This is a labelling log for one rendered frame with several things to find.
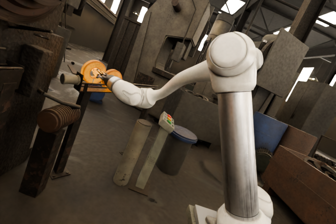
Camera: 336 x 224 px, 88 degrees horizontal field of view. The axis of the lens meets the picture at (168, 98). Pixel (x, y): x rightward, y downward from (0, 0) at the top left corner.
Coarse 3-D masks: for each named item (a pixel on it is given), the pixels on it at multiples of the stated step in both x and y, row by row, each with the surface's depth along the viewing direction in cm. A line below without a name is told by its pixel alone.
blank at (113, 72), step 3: (111, 69) 120; (114, 69) 122; (108, 72) 117; (111, 72) 119; (114, 72) 121; (117, 72) 123; (114, 75) 122; (117, 75) 124; (120, 75) 126; (102, 81) 117
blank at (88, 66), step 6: (90, 60) 106; (96, 60) 108; (84, 66) 103; (90, 66) 105; (96, 66) 108; (102, 66) 111; (84, 72) 104; (84, 78) 106; (90, 78) 109; (96, 78) 112
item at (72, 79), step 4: (60, 76) 99; (64, 76) 96; (68, 76) 98; (72, 76) 100; (76, 76) 102; (60, 80) 99; (64, 80) 96; (68, 80) 98; (72, 80) 100; (76, 80) 102; (76, 84) 104
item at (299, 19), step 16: (128, 0) 850; (256, 0) 732; (304, 0) 386; (320, 0) 376; (240, 16) 856; (304, 16) 382; (112, 32) 872; (304, 32) 387; (112, 48) 875; (320, 80) 907
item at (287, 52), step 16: (288, 32) 316; (272, 48) 316; (288, 48) 327; (304, 48) 338; (272, 64) 326; (288, 64) 338; (256, 80) 325; (272, 80) 337; (288, 80) 350; (256, 96) 373; (272, 96) 387
